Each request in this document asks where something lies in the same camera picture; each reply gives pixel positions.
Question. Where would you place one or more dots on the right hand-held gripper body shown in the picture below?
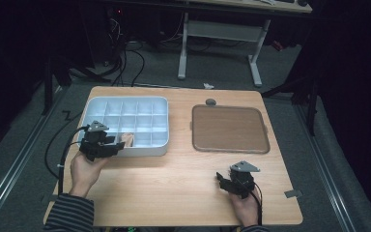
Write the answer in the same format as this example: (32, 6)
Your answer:
(242, 183)

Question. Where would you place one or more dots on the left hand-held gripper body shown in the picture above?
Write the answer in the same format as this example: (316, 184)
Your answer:
(93, 146)

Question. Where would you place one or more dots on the peach sock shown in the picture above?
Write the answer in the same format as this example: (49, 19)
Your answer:
(128, 138)

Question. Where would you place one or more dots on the white compartment box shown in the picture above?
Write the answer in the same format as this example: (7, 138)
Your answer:
(141, 119)

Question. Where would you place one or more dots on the person's right hand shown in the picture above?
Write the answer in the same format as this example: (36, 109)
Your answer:
(246, 209)

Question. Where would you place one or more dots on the person's left hand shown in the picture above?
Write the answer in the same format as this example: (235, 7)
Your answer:
(85, 175)

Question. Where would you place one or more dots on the brown tray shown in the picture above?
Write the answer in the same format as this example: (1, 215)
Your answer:
(230, 129)

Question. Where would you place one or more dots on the grey tape strip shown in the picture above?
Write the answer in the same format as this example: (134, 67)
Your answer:
(46, 199)
(293, 193)

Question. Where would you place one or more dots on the grey round table grommet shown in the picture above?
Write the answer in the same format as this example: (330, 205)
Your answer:
(211, 102)

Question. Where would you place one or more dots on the black metal stand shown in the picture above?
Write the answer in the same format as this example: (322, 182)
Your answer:
(311, 106)
(48, 83)

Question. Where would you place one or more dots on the small green object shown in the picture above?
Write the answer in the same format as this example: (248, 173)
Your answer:
(130, 229)

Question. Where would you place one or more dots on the small white scrap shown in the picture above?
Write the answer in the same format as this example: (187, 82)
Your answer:
(208, 86)

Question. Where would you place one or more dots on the small red object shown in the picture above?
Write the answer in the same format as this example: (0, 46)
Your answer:
(277, 45)

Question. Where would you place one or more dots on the desk with white legs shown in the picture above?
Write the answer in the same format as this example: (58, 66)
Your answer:
(222, 30)

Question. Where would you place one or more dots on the metal floor rail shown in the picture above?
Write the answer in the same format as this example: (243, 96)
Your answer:
(16, 167)
(325, 174)

